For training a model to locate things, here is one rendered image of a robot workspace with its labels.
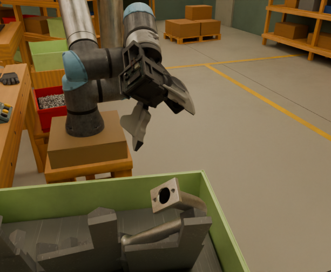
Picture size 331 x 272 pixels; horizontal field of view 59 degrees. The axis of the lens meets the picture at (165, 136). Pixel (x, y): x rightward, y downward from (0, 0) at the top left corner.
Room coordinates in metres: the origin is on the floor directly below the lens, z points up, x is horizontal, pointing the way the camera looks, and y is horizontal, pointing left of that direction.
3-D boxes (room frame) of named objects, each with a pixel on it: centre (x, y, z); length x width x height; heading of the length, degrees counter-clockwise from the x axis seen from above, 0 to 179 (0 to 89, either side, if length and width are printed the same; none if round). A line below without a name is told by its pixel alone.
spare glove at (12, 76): (1.72, 0.95, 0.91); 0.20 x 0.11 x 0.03; 28
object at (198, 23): (7.65, -0.67, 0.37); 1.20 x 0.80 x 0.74; 117
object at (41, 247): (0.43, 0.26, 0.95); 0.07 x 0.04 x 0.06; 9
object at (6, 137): (1.38, 0.83, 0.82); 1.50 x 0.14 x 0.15; 19
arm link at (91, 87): (1.04, 0.31, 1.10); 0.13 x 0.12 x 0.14; 111
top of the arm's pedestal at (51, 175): (1.04, 0.32, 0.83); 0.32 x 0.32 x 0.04; 15
